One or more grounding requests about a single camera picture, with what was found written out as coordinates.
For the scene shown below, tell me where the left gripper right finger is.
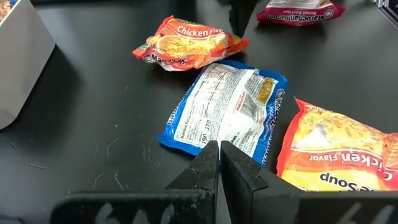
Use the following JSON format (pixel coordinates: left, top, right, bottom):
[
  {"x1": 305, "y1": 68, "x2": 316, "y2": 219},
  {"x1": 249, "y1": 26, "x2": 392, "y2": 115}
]
[{"x1": 220, "y1": 140, "x2": 398, "y2": 224}]

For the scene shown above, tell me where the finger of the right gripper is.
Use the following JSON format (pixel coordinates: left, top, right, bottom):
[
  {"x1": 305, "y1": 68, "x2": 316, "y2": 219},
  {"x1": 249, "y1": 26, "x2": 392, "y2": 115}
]
[{"x1": 228, "y1": 0, "x2": 259, "y2": 35}]

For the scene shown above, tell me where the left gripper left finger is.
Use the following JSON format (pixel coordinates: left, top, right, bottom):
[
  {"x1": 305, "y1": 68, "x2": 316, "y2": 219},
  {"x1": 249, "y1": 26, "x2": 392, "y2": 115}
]
[{"x1": 49, "y1": 139, "x2": 220, "y2": 224}]

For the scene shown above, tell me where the maroon roast beef ramen packet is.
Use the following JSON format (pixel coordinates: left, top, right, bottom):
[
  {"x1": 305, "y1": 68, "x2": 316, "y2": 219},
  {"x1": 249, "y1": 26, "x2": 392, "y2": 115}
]
[{"x1": 256, "y1": 0, "x2": 346, "y2": 27}]

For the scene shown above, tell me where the orange chicken ramen packet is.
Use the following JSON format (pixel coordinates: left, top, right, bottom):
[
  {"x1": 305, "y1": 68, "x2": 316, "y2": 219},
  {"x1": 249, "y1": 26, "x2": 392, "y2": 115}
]
[
  {"x1": 132, "y1": 14, "x2": 250, "y2": 72},
  {"x1": 275, "y1": 98, "x2": 398, "y2": 192}
]

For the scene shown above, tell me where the blue soy sauce ramen packet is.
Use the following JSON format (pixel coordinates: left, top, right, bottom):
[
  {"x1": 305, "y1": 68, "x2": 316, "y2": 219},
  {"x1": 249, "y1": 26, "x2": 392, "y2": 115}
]
[
  {"x1": 0, "y1": 0, "x2": 15, "y2": 22},
  {"x1": 157, "y1": 60, "x2": 289, "y2": 166}
]

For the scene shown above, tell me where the black table mat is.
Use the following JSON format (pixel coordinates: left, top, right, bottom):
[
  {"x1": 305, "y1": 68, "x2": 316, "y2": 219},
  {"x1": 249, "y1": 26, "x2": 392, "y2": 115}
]
[{"x1": 0, "y1": 0, "x2": 398, "y2": 224}]

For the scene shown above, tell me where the white plastic bin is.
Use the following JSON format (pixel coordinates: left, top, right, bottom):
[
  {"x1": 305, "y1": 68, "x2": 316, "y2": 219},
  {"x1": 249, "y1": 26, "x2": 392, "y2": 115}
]
[{"x1": 0, "y1": 0, "x2": 56, "y2": 130}]

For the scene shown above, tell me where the black aluminium table frame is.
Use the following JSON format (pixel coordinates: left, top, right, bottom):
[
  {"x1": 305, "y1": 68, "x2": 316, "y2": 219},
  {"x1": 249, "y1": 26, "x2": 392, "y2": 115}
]
[{"x1": 368, "y1": 0, "x2": 398, "y2": 29}]

